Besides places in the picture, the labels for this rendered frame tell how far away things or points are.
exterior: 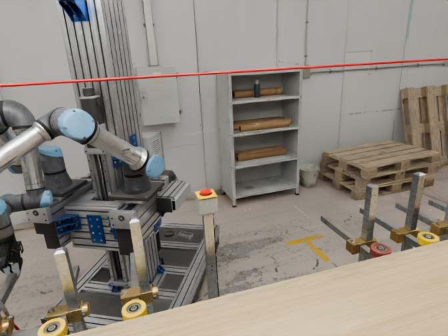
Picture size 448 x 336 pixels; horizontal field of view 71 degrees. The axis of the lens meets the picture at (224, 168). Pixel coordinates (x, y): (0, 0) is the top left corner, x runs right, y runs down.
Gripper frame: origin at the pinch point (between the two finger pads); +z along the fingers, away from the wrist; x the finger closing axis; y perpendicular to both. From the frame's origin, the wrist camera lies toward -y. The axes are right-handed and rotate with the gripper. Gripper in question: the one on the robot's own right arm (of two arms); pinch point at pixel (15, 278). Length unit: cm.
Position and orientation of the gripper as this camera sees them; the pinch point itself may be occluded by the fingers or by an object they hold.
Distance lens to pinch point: 169.2
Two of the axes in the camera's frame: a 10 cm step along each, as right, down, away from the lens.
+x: -9.6, 1.4, -2.5
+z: 0.5, 9.4, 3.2
